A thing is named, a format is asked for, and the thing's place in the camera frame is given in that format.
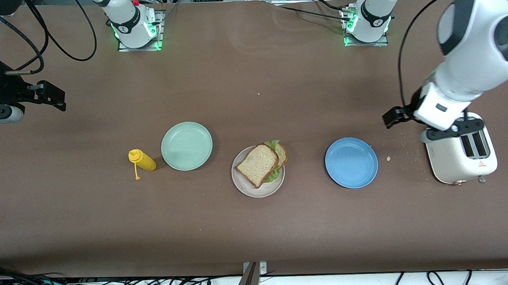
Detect light bread slice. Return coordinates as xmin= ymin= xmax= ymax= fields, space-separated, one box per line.
xmin=275 ymin=143 xmax=289 ymax=168

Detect yellow squeeze bottle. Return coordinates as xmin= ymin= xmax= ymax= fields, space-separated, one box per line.
xmin=128 ymin=148 xmax=158 ymax=181

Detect green lettuce leaf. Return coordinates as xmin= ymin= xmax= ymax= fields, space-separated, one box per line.
xmin=260 ymin=140 xmax=283 ymax=184

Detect dark-crust bread slice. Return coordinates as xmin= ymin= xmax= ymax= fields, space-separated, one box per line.
xmin=235 ymin=143 xmax=280 ymax=190

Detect blue round plate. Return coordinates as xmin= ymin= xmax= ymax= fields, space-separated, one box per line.
xmin=324 ymin=136 xmax=380 ymax=190

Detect green round plate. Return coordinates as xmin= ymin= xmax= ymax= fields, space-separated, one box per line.
xmin=160 ymin=121 xmax=215 ymax=172

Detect beige round plate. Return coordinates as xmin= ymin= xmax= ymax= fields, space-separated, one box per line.
xmin=230 ymin=145 xmax=286 ymax=199

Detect white two-slot toaster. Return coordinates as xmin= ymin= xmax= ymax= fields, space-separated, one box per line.
xmin=424 ymin=111 xmax=499 ymax=187

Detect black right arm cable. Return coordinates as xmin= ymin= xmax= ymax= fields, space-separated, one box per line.
xmin=0 ymin=0 xmax=99 ymax=76

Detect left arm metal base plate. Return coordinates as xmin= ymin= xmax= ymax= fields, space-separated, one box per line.
xmin=342 ymin=6 xmax=389 ymax=48

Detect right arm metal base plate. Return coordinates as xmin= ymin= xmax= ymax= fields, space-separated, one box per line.
xmin=116 ymin=9 xmax=166 ymax=53

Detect black base cable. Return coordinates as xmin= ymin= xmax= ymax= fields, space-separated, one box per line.
xmin=269 ymin=0 xmax=356 ymax=27

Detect metal corner bracket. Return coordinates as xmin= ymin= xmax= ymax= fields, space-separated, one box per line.
xmin=230 ymin=261 xmax=269 ymax=285

